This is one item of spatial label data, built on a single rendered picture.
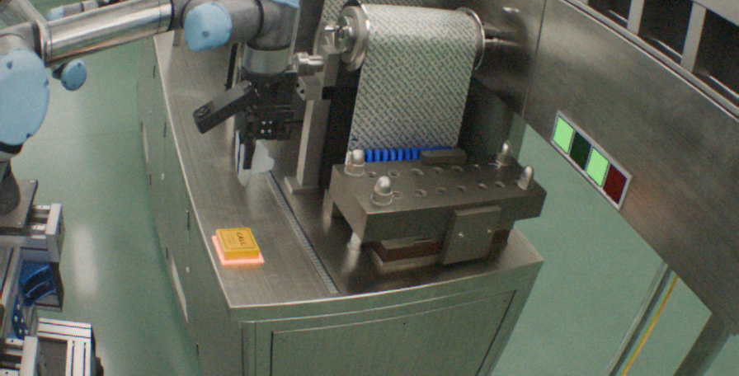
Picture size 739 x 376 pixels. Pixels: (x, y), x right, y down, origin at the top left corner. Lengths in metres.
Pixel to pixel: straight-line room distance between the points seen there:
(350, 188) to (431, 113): 0.25
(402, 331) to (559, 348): 1.38
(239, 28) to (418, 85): 0.48
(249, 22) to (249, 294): 0.46
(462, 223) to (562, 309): 1.63
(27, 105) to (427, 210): 0.78
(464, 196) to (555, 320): 1.55
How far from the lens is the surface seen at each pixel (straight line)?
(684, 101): 1.03
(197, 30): 0.96
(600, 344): 2.72
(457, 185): 1.30
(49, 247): 1.54
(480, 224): 1.28
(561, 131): 1.27
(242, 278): 1.19
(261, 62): 1.04
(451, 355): 1.47
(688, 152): 1.03
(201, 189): 1.42
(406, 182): 1.27
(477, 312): 1.40
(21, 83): 0.79
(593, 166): 1.19
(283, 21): 1.02
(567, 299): 2.89
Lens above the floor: 1.65
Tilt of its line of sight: 29 degrees down
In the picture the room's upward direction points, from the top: 11 degrees clockwise
